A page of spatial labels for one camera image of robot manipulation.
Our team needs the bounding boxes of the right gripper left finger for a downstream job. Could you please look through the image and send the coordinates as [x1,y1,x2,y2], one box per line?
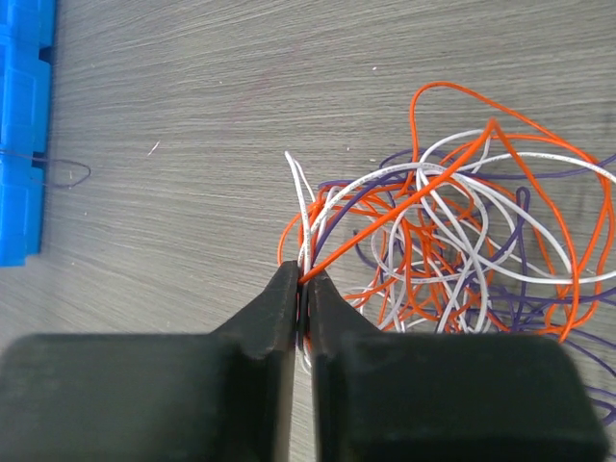
[1,261,298,461]

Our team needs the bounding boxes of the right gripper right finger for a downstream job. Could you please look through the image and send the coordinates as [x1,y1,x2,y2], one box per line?
[305,274,608,461]

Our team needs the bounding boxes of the white wire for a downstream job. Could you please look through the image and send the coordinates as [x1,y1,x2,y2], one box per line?
[283,128,616,374]

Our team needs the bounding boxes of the orange wire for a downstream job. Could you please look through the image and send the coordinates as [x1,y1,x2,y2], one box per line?
[276,81,605,344]

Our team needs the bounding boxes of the purple wire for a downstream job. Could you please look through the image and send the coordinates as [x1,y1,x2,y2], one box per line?
[307,146,616,429]

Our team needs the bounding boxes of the blue plastic compartment bin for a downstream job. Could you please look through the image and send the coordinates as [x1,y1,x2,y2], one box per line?
[1,1,57,267]

